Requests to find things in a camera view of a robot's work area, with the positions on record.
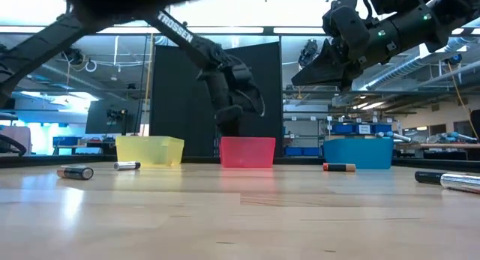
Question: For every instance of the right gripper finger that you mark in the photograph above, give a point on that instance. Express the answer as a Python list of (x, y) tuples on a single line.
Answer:
[(322, 70)]

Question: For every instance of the silver battery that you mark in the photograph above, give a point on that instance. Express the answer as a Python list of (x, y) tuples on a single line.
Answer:
[(125, 166), (461, 182)]

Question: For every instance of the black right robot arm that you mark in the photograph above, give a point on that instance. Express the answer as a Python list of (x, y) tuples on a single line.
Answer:
[(412, 24)]

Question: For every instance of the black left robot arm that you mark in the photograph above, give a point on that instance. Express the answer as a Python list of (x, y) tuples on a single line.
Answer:
[(37, 50)]

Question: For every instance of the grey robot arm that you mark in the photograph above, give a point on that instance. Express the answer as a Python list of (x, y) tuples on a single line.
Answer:
[(397, 136), (461, 136)]

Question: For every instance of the black hanging device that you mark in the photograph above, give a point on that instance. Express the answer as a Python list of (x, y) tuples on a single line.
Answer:
[(309, 54)]

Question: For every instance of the red plastic bin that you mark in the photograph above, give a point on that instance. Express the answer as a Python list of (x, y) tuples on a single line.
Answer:
[(247, 153)]

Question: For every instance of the black folding screen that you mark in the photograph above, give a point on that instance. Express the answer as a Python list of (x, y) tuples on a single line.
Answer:
[(176, 102)]

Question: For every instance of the blue storage bin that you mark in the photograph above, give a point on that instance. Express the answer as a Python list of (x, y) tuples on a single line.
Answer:
[(300, 151), (343, 129), (65, 141), (381, 128)]

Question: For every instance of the yellow plastic bin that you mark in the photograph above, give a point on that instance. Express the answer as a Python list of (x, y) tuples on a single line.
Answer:
[(150, 151)]

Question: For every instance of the blue plastic bin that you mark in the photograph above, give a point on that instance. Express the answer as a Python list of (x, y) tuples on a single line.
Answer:
[(360, 153)]

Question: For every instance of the black copper battery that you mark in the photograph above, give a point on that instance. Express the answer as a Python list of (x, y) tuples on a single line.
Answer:
[(337, 167), (75, 173)]

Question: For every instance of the dark background monitor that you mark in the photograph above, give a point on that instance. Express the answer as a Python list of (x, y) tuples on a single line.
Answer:
[(97, 117)]

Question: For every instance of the wooden workbench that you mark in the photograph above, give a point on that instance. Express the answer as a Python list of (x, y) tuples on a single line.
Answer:
[(442, 145)]

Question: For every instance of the silver ventilation duct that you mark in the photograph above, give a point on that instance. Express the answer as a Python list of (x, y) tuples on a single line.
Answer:
[(405, 67)]

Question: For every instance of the black aluminium table frame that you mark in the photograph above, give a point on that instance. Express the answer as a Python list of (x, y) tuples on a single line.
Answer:
[(56, 160)]

